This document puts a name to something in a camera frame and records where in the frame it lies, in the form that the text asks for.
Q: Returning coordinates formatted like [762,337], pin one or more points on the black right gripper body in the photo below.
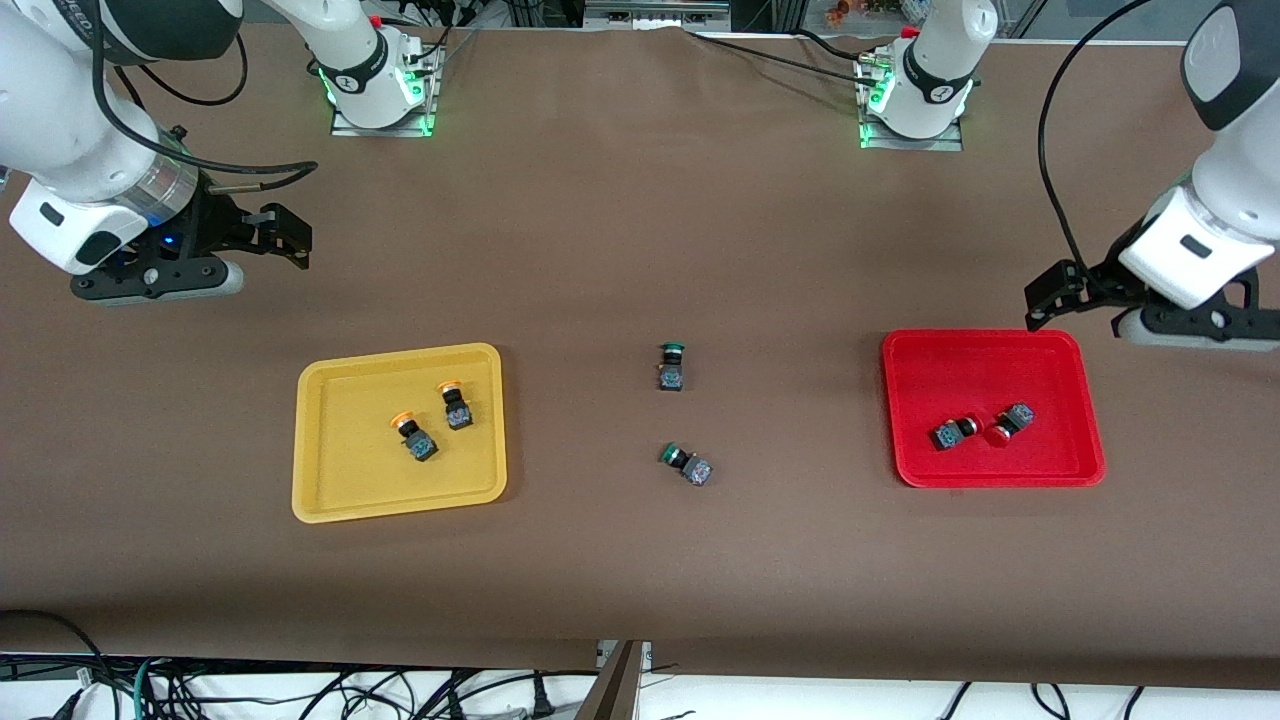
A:
[222,226]

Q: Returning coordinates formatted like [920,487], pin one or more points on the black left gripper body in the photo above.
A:
[1102,274]

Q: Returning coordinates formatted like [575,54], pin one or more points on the red push button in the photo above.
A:
[946,435]
[1019,415]

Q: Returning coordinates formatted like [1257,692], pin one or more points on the yellow push button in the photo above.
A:
[458,412]
[421,447]

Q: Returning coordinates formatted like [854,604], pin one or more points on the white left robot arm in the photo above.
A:
[1230,190]

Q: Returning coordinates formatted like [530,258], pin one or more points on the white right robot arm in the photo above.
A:
[70,110]

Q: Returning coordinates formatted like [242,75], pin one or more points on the red plastic tray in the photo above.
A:
[990,370]

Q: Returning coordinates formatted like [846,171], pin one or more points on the yellow plastic tray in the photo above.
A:
[350,470]

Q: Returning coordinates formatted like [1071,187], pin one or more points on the brown table cloth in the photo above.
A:
[640,250]

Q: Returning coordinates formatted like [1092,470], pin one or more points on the green push button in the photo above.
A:
[697,470]
[671,375]

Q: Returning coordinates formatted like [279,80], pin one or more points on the black power plug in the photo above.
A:
[542,698]

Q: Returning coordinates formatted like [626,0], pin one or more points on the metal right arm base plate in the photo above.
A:
[425,120]

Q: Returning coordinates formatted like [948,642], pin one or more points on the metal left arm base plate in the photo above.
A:
[950,140]

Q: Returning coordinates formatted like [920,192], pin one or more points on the brown wooden post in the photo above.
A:
[615,695]

